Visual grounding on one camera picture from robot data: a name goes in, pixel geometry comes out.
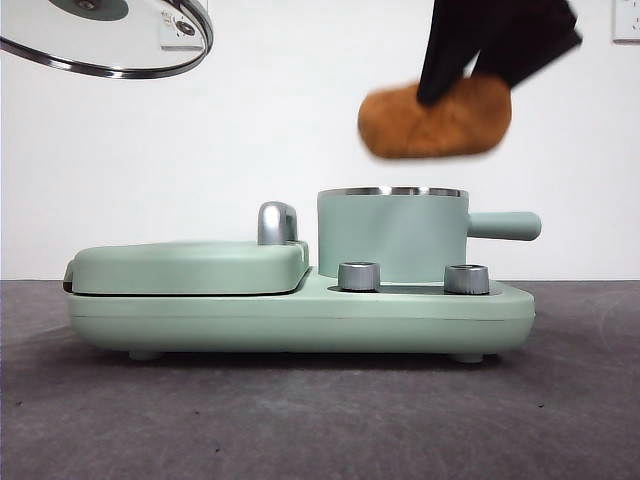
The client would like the glass pot lid green knob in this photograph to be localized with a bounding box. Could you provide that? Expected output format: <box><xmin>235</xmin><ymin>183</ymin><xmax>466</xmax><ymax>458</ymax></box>
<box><xmin>0</xmin><ymin>0</ymin><xmax>216</xmax><ymax>81</ymax></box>

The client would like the silver control knob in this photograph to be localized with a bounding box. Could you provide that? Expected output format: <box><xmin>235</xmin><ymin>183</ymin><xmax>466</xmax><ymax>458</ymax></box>
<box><xmin>442</xmin><ymin>263</ymin><xmax>490</xmax><ymax>295</ymax></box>
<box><xmin>336</xmin><ymin>261</ymin><xmax>381</xmax><ymax>292</ymax></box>

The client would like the green pot with stick handle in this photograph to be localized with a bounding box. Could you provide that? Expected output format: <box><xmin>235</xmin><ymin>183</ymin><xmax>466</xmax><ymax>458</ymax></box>
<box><xmin>316</xmin><ymin>185</ymin><xmax>543</xmax><ymax>281</ymax></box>

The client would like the green hinged grill cover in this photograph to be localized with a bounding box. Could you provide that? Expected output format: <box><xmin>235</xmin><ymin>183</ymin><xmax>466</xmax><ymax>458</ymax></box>
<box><xmin>62</xmin><ymin>238</ymin><xmax>311</xmax><ymax>296</ymax></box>

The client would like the white wall socket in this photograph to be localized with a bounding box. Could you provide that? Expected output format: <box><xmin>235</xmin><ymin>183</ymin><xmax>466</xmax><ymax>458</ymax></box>
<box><xmin>158</xmin><ymin>8</ymin><xmax>209</xmax><ymax>50</ymax></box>
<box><xmin>612</xmin><ymin>0</ymin><xmax>640</xmax><ymax>43</ymax></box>

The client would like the silver grill cover handle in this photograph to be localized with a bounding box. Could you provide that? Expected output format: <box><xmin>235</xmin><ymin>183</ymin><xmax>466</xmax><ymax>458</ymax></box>
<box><xmin>256</xmin><ymin>201</ymin><xmax>300</xmax><ymax>247</ymax></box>

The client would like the brown potato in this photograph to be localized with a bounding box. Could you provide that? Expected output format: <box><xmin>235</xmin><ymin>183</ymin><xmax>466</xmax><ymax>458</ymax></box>
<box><xmin>357</xmin><ymin>74</ymin><xmax>514</xmax><ymax>161</ymax></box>

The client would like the green breakfast machine base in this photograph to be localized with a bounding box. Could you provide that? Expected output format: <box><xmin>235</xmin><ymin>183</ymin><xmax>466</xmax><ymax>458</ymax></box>
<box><xmin>66</xmin><ymin>264</ymin><xmax>536</xmax><ymax>362</ymax></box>

